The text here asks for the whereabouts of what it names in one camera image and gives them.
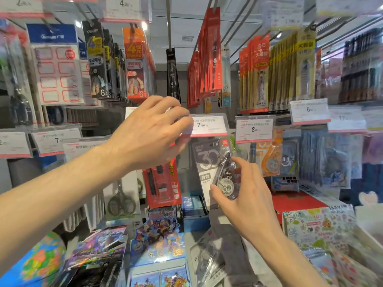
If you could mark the person's right hand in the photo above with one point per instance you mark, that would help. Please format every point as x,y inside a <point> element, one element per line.
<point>254,209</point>

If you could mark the person's left hand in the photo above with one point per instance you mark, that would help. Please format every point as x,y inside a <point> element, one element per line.
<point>149,134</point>

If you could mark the orange correction tape pack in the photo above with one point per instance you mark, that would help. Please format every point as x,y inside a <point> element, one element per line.
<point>270,161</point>

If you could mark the green correction tape package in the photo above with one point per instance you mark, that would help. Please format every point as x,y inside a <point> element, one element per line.
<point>239,149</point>

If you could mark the grey 30 correction tape pack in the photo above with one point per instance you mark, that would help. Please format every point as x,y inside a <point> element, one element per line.
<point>206,164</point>

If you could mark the pile of correction tape packages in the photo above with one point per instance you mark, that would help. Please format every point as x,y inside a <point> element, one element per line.
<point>209,260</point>

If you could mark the person's left forearm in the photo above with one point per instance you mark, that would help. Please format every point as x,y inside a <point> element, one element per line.
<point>54,200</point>

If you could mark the orange pen set packages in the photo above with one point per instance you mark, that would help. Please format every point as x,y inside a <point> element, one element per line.
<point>161,188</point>

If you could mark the white price tag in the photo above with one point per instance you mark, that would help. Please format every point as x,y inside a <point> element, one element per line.
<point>254,129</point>
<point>13,144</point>
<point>51,141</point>
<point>374,118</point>
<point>209,125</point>
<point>24,5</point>
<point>130,112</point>
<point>345,119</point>
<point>80,146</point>
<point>124,7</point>
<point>309,110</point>
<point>282,13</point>

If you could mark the red cardboard box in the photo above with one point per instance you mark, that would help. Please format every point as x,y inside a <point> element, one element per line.
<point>296,203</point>

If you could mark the clear blister compass package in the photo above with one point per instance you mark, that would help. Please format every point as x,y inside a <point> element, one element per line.
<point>287,164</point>

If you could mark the stack of blue striped packets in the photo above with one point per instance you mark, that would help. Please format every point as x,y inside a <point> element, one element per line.
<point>194,206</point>

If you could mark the row of blue stationery packs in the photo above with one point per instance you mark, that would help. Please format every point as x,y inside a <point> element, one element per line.
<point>329,161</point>

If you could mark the clear packs of grey scissors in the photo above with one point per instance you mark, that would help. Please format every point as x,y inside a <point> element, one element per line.
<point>86,215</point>

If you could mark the white red label sticker packs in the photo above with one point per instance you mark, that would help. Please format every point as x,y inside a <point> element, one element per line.
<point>57,71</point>

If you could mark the pink heart figure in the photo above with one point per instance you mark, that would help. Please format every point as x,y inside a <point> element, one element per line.
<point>368,198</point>

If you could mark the pink purple stationery packs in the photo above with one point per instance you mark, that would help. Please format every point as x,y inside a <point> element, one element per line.
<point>371,164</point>

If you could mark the black holographic card box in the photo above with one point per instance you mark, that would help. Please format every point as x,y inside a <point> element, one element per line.
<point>95,254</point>

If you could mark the clear pack black scissors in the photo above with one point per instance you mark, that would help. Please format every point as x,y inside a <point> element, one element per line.
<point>18,101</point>

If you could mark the blue globe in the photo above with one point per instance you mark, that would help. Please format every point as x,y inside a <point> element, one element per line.
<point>33,263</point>

